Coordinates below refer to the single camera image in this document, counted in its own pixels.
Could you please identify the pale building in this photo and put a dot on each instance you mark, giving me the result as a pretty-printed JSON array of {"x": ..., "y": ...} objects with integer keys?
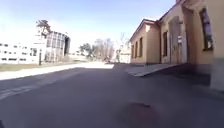
[{"x": 124, "y": 55}]

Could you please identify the row of bare trees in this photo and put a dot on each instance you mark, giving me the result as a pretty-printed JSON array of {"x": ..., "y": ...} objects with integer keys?
[{"x": 100, "y": 50}]

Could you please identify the raised grey pavement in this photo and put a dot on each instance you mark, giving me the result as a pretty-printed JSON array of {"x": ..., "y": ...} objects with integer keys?
[{"x": 146, "y": 69}]

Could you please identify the grey asphalt road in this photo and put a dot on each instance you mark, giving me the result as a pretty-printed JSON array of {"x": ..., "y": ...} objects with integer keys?
[{"x": 83, "y": 96}]

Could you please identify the yellow building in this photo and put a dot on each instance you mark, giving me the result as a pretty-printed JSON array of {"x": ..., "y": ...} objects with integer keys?
[{"x": 153, "y": 43}]

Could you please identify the tall building with glass front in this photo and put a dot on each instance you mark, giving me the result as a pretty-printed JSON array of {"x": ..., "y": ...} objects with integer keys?
[{"x": 55, "y": 45}]

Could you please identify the dark pole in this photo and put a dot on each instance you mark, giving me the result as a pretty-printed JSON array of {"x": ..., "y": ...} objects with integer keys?
[{"x": 40, "y": 58}]

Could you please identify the pale pavement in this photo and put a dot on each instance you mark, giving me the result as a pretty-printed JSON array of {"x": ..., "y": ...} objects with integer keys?
[{"x": 40, "y": 71}]

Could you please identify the grass strip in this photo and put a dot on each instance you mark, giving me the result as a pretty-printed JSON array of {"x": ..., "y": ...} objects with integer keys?
[{"x": 20, "y": 66}]

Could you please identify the white long building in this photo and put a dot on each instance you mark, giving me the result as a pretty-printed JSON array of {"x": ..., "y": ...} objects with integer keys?
[{"x": 15, "y": 53}]

